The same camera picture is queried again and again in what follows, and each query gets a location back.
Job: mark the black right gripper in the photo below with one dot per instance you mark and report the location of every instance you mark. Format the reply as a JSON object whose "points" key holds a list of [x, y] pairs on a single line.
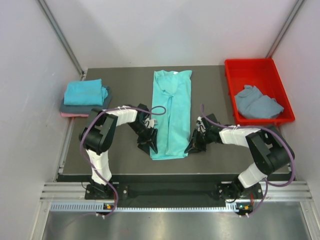
{"points": [[195, 146]]}

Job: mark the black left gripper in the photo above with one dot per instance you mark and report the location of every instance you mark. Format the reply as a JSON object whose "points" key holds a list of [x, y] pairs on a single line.
{"points": [[153, 143]]}

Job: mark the turquoise t-shirt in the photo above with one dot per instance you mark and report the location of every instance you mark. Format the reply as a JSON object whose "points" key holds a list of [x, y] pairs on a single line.
{"points": [[172, 90]]}

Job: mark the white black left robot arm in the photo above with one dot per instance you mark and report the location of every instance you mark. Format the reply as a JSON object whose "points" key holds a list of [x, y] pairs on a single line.
{"points": [[97, 137]]}

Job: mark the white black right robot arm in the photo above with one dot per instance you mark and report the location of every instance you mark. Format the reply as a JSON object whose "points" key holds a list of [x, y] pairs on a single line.
{"points": [[269, 150]]}

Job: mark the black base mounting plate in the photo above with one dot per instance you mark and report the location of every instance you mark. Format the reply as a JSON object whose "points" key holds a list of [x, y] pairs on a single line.
{"points": [[130, 190]]}

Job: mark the grey-blue t-shirt in bin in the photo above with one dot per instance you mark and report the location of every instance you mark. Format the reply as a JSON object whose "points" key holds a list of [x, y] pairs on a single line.
{"points": [[252, 104]]}

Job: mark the folded blue t-shirt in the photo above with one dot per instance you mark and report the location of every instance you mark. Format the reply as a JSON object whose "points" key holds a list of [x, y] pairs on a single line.
{"points": [[85, 93]]}

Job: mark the folded pink t-shirt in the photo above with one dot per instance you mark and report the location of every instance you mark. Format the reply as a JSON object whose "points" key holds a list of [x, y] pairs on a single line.
{"points": [[73, 115]]}

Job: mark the red plastic bin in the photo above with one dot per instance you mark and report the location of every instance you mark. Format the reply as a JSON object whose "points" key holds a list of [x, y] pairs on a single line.
{"points": [[263, 74]]}

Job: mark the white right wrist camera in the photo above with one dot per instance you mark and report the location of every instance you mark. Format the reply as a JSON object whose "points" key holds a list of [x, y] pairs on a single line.
{"points": [[201, 124]]}

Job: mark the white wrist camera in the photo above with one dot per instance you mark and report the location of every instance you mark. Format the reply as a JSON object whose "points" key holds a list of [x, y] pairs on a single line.
{"points": [[150, 123], [201, 124]]}

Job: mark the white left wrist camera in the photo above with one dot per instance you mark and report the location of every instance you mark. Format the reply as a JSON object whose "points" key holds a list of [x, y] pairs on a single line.
{"points": [[150, 123]]}

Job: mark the slotted grey cable duct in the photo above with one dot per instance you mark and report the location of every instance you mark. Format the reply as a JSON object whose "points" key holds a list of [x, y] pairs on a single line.
{"points": [[102, 207]]}

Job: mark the left aluminium corner post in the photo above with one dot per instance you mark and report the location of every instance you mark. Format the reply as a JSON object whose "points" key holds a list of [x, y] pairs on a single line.
{"points": [[60, 35]]}

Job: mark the aluminium corner post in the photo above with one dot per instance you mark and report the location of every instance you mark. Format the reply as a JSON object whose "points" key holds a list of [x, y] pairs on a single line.
{"points": [[60, 35], [293, 13]]}

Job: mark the right aluminium corner post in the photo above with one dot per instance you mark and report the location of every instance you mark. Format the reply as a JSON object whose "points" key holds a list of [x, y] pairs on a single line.
{"points": [[293, 13]]}

